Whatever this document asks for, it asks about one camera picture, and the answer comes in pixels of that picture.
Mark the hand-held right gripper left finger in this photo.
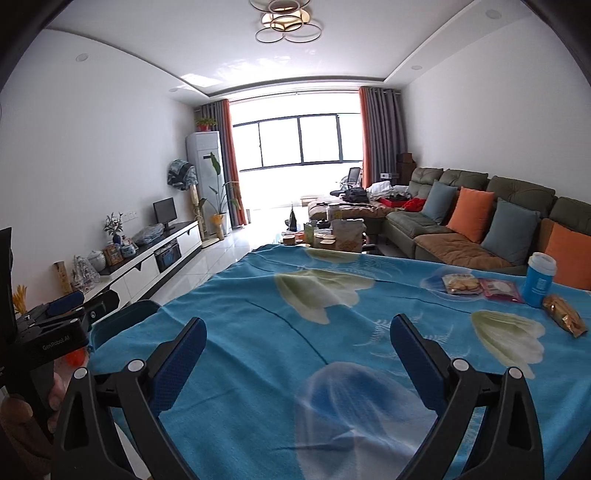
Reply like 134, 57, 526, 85
52, 316, 208, 480

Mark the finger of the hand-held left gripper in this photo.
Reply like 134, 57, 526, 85
18, 290, 120, 337
18, 290, 86, 324

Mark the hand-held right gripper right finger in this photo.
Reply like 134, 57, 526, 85
389, 314, 544, 480

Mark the teal trash bin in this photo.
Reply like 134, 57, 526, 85
90, 299, 162, 352

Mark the person's left hand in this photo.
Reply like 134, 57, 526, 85
0, 371, 64, 462

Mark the wooden tube ornament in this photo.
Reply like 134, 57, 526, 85
53, 261, 72, 294

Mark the glass ship ornament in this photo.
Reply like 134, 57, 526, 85
71, 256, 100, 291

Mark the yellow dried grass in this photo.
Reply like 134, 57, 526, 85
11, 285, 31, 317

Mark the vase with plant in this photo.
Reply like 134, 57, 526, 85
104, 212, 124, 245

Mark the clear plastic bag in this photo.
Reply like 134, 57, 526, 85
133, 223, 164, 245

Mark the clear cookie packet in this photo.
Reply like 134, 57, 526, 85
441, 273, 481, 295

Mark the blue floral blanket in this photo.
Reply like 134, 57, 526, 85
88, 244, 591, 480

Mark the white black TV cabinet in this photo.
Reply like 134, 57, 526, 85
16, 220, 204, 324

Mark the black monitor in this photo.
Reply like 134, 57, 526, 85
153, 198, 177, 232

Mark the pink snack packet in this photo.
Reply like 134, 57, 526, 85
478, 278, 525, 304

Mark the dark coffee table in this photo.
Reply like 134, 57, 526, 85
272, 217, 384, 256

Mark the brown sofa seat pad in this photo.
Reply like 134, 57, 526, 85
416, 231, 518, 268

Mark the beige bag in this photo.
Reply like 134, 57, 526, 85
330, 219, 368, 253

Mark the blue cup white lid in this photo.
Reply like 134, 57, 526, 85
521, 252, 557, 308

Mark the cloth covered standing fan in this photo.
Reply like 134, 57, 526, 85
166, 158, 208, 243

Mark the tall potted green plant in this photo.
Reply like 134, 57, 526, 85
208, 152, 242, 241

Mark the white standing air conditioner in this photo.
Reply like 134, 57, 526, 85
186, 130, 225, 239

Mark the gold snack packet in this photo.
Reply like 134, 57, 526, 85
541, 294, 589, 337

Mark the orange cushion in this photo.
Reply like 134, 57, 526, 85
446, 187, 496, 244
542, 223, 591, 291

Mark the group of jars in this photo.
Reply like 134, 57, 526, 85
279, 228, 338, 251

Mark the grey-blue cushion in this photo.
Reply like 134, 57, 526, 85
480, 198, 541, 265
421, 181, 458, 223

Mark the brown ottoman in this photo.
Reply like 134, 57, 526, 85
307, 196, 389, 232

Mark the grey orange curtain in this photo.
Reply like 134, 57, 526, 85
201, 98, 245, 227
358, 85, 407, 188

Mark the black office chair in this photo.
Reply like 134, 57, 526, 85
330, 167, 363, 197

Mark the dark brown cabinet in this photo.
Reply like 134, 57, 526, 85
396, 152, 416, 185

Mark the green sofa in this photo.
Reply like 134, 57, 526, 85
385, 167, 591, 291

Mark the large window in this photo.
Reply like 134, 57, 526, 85
233, 113, 363, 171

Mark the ring ceiling lamp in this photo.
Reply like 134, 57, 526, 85
249, 0, 323, 44

